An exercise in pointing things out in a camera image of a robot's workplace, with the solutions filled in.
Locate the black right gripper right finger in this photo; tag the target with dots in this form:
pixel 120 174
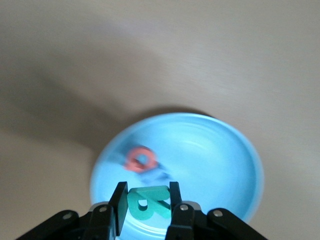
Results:
pixel 177 212

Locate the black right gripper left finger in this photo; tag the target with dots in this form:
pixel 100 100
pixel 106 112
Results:
pixel 121 207

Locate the teal foam letter R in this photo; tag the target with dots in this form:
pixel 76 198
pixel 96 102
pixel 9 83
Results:
pixel 155 197

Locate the blue foam letter W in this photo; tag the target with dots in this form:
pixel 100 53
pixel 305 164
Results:
pixel 155 176

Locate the red foam letter Q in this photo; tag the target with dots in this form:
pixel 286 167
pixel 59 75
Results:
pixel 132 163

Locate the blue plate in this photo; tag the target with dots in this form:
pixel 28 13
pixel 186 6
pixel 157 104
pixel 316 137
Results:
pixel 212 162

